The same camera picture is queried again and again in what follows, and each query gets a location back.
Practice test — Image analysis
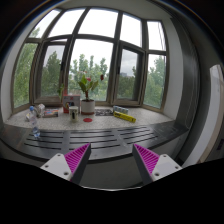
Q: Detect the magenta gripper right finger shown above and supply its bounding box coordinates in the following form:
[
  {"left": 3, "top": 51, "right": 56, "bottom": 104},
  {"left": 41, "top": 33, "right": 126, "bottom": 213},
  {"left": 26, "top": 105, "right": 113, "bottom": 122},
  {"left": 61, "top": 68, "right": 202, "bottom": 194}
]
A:
[{"left": 132, "top": 144, "right": 182, "bottom": 185}]

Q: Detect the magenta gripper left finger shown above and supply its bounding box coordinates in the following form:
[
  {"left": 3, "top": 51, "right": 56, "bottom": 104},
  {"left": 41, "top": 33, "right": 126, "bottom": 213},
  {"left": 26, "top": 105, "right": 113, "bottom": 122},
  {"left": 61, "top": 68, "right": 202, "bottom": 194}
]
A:
[{"left": 41, "top": 143, "right": 91, "bottom": 184}]

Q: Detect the clear plastic water bottle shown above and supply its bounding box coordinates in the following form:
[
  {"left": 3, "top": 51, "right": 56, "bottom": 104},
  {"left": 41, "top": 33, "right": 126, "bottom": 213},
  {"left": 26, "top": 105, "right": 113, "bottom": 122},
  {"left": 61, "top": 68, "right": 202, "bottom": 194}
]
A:
[{"left": 29, "top": 106, "right": 40, "bottom": 138}]

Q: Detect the red round coaster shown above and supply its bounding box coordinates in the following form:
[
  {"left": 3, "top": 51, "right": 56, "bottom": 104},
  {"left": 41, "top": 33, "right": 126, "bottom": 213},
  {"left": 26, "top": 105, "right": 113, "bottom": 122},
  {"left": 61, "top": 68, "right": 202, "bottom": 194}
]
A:
[{"left": 83, "top": 118, "right": 92, "bottom": 122}]

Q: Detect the white mug with print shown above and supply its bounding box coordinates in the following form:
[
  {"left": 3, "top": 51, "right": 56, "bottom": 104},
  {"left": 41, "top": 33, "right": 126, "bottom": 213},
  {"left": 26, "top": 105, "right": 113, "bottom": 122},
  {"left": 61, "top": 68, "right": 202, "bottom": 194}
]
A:
[{"left": 69, "top": 106, "right": 79, "bottom": 122}]

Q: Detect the yellow glue box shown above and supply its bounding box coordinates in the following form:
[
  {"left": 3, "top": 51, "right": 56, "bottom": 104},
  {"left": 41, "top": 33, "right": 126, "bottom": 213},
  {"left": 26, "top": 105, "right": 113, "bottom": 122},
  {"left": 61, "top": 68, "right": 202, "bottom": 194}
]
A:
[{"left": 113, "top": 111, "right": 136, "bottom": 123}]

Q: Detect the potted plant in white pot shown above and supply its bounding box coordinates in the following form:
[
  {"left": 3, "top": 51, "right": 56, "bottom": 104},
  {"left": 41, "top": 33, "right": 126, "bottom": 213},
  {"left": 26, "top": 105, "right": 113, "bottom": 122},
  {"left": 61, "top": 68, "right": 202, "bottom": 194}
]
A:
[{"left": 78, "top": 74, "right": 99, "bottom": 115}]

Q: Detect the white wrapped package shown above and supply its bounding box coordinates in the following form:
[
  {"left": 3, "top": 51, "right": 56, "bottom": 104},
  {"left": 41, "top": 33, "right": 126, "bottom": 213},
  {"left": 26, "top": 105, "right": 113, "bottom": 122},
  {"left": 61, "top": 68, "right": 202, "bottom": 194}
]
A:
[{"left": 26, "top": 104, "right": 45, "bottom": 121}]

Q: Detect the light blue small box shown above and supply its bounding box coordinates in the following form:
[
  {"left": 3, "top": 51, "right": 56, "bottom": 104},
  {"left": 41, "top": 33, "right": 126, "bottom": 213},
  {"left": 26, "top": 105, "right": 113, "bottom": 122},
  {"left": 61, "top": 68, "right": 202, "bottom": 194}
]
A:
[{"left": 113, "top": 106, "right": 128, "bottom": 114}]

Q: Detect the red and white filament box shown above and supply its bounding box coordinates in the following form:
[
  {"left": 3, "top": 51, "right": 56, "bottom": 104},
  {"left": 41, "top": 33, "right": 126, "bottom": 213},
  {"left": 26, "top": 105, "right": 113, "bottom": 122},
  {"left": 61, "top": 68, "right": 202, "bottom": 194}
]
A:
[{"left": 62, "top": 95, "right": 80, "bottom": 113}]

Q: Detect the bay window frame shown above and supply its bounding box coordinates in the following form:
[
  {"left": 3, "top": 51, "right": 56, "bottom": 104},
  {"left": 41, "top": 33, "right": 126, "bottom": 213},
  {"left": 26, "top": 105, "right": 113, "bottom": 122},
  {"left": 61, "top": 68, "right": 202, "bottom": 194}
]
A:
[{"left": 11, "top": 6, "right": 167, "bottom": 112}]

